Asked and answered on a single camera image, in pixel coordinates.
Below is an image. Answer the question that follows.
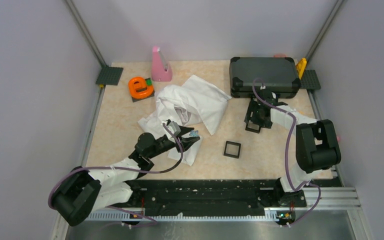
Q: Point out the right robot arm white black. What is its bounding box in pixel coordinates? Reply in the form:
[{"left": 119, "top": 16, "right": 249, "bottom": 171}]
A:
[{"left": 244, "top": 86, "right": 342, "bottom": 206}]

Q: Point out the black square frame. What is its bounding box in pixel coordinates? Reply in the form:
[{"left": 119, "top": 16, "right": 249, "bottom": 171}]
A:
[
  {"left": 245, "top": 121, "right": 261, "bottom": 134},
  {"left": 223, "top": 141, "right": 242, "bottom": 159}
]

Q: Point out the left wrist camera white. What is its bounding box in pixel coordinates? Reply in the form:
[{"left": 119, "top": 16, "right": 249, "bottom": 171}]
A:
[{"left": 164, "top": 121, "right": 181, "bottom": 137}]

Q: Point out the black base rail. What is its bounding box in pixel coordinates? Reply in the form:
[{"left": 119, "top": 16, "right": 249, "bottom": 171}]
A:
[{"left": 92, "top": 178, "right": 343, "bottom": 220}]

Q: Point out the left grey baseplate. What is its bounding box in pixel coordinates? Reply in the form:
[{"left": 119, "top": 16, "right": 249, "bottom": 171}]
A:
[{"left": 95, "top": 65, "right": 124, "bottom": 86}]

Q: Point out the white garment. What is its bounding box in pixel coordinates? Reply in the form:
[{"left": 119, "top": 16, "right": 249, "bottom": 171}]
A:
[{"left": 137, "top": 74, "right": 233, "bottom": 167}]

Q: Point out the black hard case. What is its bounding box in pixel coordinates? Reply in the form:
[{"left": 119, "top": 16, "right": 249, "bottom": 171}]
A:
[{"left": 229, "top": 56, "right": 301, "bottom": 99}]

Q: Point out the yellow toy bracket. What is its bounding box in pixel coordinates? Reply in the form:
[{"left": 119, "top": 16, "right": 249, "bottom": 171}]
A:
[{"left": 295, "top": 58, "right": 308, "bottom": 80}]

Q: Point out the grey square base plate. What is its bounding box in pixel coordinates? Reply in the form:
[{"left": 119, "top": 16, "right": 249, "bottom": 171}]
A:
[{"left": 130, "top": 78, "right": 157, "bottom": 103}]

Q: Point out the orange tape dispenser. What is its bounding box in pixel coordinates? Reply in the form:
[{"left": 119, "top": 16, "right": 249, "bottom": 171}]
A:
[{"left": 128, "top": 76, "right": 155, "bottom": 100}]

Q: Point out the grey baseplate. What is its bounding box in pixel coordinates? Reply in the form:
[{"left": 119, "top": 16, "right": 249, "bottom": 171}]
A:
[
  {"left": 300, "top": 69, "right": 321, "bottom": 90},
  {"left": 95, "top": 65, "right": 124, "bottom": 86}
]

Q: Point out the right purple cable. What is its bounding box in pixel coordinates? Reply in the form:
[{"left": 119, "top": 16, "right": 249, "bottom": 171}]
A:
[{"left": 252, "top": 77, "right": 322, "bottom": 228}]

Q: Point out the right grey baseplate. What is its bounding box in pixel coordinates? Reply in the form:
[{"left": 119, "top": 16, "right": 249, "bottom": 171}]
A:
[{"left": 300, "top": 69, "right": 321, "bottom": 90}]

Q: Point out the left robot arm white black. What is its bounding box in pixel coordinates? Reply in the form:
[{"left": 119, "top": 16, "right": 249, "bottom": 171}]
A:
[{"left": 47, "top": 120, "right": 201, "bottom": 227}]

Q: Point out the pink wedge stand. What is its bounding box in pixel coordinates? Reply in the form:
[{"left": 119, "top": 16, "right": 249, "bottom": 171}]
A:
[{"left": 151, "top": 46, "right": 173, "bottom": 82}]

